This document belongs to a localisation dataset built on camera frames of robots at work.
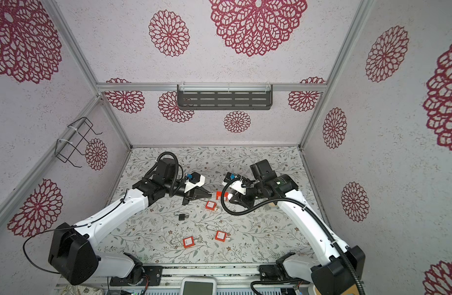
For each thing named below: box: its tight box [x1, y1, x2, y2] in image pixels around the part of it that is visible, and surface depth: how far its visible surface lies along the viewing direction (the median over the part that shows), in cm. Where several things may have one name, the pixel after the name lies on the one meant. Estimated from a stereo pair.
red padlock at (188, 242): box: [183, 236, 196, 249], surface depth 83 cm
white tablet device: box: [180, 276, 218, 295], surface depth 69 cm
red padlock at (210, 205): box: [205, 200, 217, 211], surface depth 94 cm
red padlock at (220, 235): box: [206, 224, 228, 243], surface depth 85 cm
